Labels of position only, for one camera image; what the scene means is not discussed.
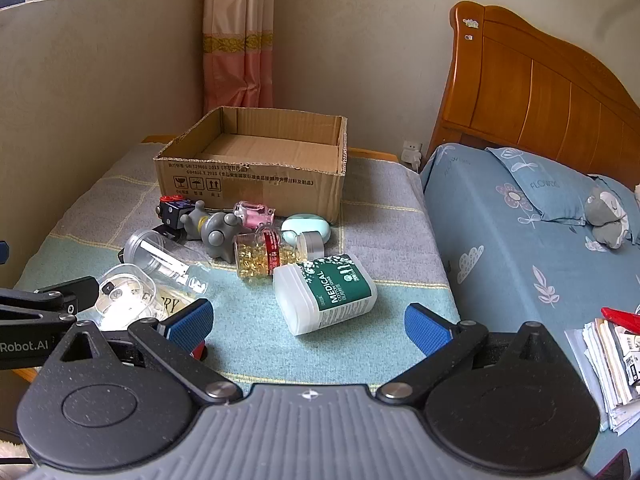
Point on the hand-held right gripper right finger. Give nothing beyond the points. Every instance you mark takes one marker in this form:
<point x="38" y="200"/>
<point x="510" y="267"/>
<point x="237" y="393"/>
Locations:
<point x="425" y="325"/>

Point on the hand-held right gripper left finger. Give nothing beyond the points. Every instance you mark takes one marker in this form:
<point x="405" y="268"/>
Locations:
<point x="192" y="317"/>

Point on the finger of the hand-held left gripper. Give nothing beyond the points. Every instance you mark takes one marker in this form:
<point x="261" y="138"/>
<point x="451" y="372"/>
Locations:
<point x="3" y="251"/>
<point x="60" y="297"/>

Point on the clear round plastic container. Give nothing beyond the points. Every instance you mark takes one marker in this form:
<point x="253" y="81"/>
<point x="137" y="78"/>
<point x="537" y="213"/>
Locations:
<point x="125" y="295"/>

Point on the clear plastic cup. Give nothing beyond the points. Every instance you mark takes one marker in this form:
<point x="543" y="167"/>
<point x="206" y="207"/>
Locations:
<point x="160" y="257"/>

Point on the clear capsule bottle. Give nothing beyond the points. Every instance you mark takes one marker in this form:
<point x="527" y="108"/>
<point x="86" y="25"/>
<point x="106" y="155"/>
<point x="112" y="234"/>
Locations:
<point x="260" y="257"/>

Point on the white green-label cotton bud box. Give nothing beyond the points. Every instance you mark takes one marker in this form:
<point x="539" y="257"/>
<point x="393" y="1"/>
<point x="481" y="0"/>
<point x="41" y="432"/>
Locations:
<point x="325" y="295"/>

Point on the black toy train car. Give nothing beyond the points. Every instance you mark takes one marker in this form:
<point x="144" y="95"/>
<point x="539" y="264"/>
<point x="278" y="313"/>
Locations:
<point x="175" y="210"/>

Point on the small white jar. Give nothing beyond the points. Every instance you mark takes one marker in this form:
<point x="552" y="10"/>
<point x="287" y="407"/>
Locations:
<point x="311" y="245"/>

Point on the cardboard box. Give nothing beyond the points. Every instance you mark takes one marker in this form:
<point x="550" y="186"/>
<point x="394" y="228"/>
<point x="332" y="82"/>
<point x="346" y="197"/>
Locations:
<point x="250" y="185"/>

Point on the grey elephant toy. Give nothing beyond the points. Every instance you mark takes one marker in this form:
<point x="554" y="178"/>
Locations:
<point x="217" y="235"/>

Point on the blue floral bedsheet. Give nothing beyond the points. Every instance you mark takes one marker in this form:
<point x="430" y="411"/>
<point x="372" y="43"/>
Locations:
<point x="500" y="270"/>

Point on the grey checked table cloth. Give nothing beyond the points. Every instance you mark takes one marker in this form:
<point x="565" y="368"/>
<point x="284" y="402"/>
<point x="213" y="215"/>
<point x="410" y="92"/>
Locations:
<point x="380" y="220"/>

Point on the mint green case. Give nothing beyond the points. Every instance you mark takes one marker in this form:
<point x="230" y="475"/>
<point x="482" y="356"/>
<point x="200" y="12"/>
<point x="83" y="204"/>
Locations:
<point x="305" y="222"/>

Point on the stack of papers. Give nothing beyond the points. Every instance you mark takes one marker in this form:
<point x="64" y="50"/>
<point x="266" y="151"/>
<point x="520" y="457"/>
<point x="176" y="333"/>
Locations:
<point x="605" y="375"/>

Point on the blue floral pillow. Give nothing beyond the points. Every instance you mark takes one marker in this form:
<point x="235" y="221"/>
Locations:
<point x="550" y="185"/>

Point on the red plastic tool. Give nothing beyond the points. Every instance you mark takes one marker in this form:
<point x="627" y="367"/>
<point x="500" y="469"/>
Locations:
<point x="622" y="319"/>

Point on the grey plush toy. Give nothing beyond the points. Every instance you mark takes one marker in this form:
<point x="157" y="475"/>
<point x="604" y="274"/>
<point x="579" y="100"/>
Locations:
<point x="605" y="215"/>

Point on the wooden bed headboard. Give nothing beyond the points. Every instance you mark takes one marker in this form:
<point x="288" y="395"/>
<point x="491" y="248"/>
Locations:
<point x="525" y="85"/>

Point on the pink curtain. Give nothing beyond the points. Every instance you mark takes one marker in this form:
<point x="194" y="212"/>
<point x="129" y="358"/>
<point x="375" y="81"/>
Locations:
<point x="240" y="35"/>

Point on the white wall socket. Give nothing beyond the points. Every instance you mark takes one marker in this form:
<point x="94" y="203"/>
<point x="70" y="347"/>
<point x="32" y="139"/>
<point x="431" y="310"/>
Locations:
<point x="411" y="152"/>

